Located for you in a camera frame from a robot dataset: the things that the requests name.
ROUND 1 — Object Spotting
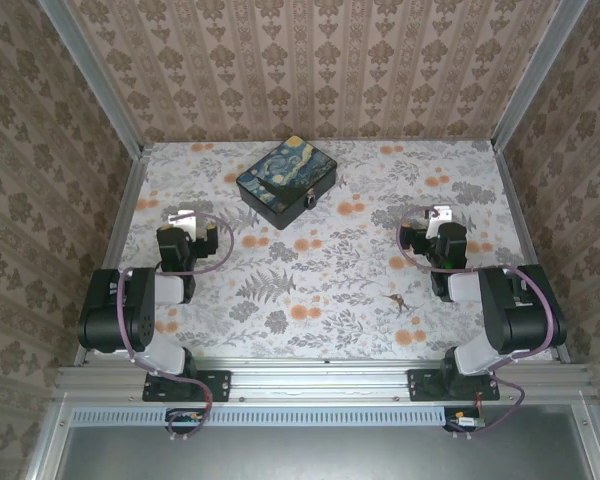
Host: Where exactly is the small connector board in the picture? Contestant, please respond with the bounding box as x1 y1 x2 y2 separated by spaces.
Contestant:
165 407 206 436
444 405 486 435

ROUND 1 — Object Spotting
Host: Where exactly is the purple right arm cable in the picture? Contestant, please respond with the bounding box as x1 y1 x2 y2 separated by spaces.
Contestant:
396 207 556 441

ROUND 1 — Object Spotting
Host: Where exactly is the black starry night print box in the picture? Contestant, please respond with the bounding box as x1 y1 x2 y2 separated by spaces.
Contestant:
235 135 339 231

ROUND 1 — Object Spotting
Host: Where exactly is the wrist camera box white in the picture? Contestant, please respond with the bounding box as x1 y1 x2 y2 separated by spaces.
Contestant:
425 204 454 239
167 209 197 242

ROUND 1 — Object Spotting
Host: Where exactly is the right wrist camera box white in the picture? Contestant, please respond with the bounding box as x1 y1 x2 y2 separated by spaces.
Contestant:
425 204 454 239

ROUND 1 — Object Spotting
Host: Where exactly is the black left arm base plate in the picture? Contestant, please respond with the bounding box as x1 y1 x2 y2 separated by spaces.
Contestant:
142 368 232 404

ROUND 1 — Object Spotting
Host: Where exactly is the aluminium upright post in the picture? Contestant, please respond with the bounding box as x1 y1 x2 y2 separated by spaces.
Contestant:
37 0 146 157
490 0 589 152

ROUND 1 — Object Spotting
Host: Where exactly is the grey metal sheet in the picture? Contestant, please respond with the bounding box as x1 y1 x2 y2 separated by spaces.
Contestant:
54 405 600 480

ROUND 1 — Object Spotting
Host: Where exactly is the floral patterned table cover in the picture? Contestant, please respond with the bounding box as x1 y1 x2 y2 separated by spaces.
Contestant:
92 139 556 361

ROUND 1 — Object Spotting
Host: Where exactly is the grey slotted cable duct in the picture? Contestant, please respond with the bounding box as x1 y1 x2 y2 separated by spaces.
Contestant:
71 407 449 427

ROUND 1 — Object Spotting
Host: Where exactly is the wide aluminium extrusion beam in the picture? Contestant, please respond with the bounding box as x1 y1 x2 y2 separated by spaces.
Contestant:
54 357 594 402

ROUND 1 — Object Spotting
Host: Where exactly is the aluminium table edge rail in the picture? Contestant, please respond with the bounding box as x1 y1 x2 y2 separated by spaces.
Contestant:
494 143 574 364
73 147 152 366

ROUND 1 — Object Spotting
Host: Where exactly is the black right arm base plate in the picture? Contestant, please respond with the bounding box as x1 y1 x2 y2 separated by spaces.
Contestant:
407 368 501 403

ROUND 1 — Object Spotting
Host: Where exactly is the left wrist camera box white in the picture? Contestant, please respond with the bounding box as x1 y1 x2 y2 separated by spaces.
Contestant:
167 209 197 242

